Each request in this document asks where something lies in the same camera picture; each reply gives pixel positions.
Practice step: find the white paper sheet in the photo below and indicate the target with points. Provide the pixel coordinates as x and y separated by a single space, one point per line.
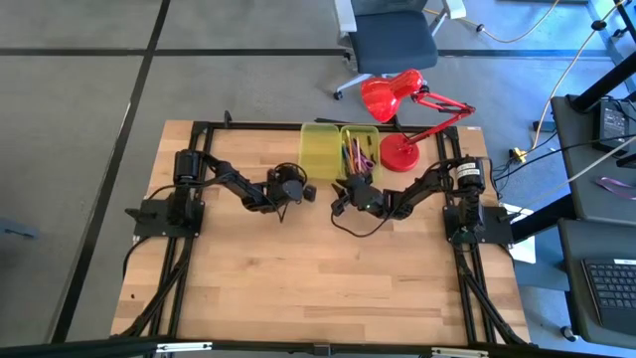
522 248

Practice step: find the red desk lamp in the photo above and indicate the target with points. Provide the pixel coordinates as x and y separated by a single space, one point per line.
400 154

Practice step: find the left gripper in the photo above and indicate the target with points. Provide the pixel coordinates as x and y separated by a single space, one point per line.
273 191

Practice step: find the black support beam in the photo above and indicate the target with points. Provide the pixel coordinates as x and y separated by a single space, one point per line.
541 219
606 84

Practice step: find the silver frame bracket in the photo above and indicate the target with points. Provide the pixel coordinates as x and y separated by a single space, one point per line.
459 352
184 347

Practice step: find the black power adapter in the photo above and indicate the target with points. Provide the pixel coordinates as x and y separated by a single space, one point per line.
612 124

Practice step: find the grey office chair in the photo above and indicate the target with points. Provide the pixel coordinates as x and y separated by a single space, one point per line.
392 42

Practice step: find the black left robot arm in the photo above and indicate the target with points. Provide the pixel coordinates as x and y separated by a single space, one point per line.
169 219

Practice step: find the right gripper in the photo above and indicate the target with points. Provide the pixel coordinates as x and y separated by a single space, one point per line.
370 199

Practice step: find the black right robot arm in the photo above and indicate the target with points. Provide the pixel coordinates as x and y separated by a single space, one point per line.
467 174

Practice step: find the dark grey desk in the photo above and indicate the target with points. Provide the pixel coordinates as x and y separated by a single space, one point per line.
571 308
586 189

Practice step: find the black aluminium table frame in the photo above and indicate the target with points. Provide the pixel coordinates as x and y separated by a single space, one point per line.
248 125

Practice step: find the blue ballpoint pen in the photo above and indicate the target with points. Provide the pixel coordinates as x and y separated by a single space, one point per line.
345 159

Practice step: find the black keyboard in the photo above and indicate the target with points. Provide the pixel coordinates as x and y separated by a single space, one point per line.
613 293

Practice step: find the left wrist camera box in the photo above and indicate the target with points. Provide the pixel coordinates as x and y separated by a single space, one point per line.
293 190

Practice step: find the yellow plug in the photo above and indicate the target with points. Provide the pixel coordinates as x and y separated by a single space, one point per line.
517 154

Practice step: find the yellow-green plastic supply box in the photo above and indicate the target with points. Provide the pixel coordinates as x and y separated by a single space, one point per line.
320 154

